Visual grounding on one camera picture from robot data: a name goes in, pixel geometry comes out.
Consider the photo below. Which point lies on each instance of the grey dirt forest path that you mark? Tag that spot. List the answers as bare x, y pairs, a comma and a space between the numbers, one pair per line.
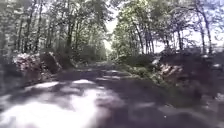
100, 100

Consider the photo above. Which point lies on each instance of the wood of trees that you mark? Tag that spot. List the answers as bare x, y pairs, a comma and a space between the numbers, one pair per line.
66, 26

